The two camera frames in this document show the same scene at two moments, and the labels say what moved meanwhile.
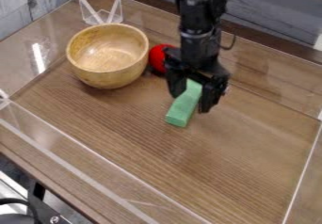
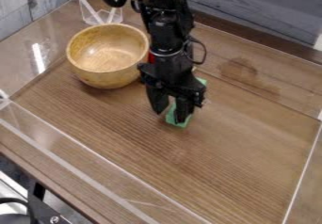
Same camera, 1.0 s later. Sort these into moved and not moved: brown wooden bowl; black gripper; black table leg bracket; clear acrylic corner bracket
Moved: black gripper
Not moved: clear acrylic corner bracket; black table leg bracket; brown wooden bowl
